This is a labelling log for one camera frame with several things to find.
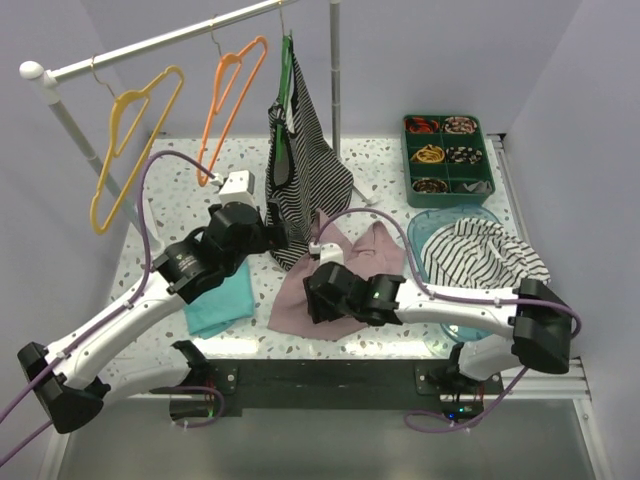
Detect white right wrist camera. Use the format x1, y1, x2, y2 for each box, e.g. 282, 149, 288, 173
308, 242, 344, 265

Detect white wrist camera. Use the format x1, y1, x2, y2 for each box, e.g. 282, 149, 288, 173
308, 242, 344, 265
218, 170, 256, 208

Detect teal folded garment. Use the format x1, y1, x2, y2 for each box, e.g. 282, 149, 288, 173
184, 261, 254, 339

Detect blue transparent plastic basin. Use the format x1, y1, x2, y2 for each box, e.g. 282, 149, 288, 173
407, 205, 499, 343

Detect green plastic hanger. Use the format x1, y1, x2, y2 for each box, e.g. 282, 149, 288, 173
275, 1, 292, 162

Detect pink black patterned hair ties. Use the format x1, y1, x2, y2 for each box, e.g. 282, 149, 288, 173
442, 116, 479, 135

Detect yellow hair ties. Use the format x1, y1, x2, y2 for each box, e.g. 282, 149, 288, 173
408, 144, 446, 165

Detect black floral hair ties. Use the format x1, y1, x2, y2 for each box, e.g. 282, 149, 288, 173
445, 145, 484, 165

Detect brown leopard hair ties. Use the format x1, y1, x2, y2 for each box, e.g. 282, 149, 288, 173
411, 177, 449, 195

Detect yellow plastic hanger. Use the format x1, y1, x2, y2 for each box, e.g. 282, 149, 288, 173
89, 56, 185, 236

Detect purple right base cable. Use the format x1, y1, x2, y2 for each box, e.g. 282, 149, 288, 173
403, 364, 534, 434

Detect orange black hair ties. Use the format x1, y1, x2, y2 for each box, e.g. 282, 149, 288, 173
404, 116, 441, 135

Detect white black striped garment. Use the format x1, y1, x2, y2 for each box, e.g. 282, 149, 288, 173
420, 217, 551, 289

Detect grey cloth piece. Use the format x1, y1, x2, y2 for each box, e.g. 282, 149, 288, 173
452, 181, 493, 195

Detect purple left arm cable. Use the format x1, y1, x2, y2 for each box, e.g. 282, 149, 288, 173
0, 149, 226, 466

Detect white clothes rack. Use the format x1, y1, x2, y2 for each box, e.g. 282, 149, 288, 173
19, 0, 382, 251

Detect pink tank top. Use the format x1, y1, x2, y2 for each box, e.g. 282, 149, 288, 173
266, 207, 407, 342

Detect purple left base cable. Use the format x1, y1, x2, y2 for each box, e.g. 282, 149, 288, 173
169, 384, 224, 430

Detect black white striped tank top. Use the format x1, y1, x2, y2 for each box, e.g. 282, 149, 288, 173
265, 44, 354, 271

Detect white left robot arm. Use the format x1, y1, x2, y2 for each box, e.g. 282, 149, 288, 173
18, 200, 288, 434

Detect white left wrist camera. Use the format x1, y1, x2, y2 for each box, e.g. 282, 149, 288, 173
218, 170, 256, 208

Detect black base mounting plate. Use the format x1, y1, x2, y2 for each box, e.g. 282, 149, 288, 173
152, 359, 503, 419

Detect green compartment tray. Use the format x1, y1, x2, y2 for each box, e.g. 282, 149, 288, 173
401, 113, 496, 209

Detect orange plastic hanger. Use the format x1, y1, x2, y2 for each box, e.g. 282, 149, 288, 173
195, 17, 269, 188

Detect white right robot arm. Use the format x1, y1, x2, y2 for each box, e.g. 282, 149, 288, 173
303, 262, 578, 393

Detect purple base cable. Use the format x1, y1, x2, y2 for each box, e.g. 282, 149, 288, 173
169, 384, 224, 430
403, 364, 534, 434

